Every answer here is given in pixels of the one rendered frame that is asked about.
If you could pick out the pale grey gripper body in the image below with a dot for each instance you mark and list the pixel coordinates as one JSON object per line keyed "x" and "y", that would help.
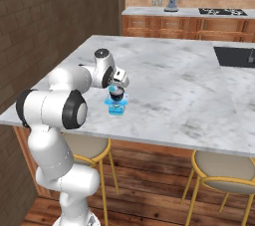
{"x": 122, "y": 78}

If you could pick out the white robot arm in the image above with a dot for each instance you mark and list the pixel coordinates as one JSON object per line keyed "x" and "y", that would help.
{"x": 53, "y": 104}

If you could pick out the blue yogurt container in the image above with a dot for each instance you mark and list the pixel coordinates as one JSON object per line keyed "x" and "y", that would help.
{"x": 116, "y": 107}

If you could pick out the wooden island base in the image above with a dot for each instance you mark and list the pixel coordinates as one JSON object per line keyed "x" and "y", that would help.
{"x": 146, "y": 148}

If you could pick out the yellow-legged stool with beige seat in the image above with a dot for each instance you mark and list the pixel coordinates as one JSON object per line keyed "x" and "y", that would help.
{"x": 223, "y": 170}
{"x": 87, "y": 147}

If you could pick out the wooden base cupboards run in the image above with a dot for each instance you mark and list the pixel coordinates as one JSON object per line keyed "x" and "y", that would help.
{"x": 186, "y": 27}

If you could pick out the grey coffee machine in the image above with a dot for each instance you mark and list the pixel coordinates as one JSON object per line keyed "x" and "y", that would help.
{"x": 172, "y": 0}

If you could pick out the black sink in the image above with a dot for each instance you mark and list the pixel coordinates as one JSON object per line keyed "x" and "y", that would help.
{"x": 234, "y": 57}

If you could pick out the black hob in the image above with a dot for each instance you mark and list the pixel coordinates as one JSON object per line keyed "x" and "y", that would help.
{"x": 222, "y": 12}

